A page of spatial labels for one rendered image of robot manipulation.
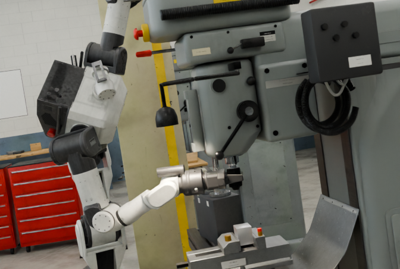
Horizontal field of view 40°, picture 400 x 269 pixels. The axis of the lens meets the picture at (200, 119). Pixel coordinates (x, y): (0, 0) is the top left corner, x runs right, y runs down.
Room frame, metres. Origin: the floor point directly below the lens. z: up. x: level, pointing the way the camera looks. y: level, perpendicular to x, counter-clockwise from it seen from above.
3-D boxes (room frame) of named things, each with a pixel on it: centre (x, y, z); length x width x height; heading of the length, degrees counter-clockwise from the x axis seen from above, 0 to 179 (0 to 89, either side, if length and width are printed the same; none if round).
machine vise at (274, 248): (1.85, -0.06, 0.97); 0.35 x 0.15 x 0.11; 98
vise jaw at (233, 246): (1.85, -0.03, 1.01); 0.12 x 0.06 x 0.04; 8
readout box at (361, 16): (1.59, -0.44, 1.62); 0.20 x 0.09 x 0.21; 100
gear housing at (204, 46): (1.87, -0.13, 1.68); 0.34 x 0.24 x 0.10; 100
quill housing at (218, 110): (1.86, -0.09, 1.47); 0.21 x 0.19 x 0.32; 10
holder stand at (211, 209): (2.26, -0.02, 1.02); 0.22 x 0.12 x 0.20; 21
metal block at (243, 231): (1.86, -0.09, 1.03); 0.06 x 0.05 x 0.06; 8
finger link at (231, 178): (1.83, -0.09, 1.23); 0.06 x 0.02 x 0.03; 85
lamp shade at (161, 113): (1.74, 0.11, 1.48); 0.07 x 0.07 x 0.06
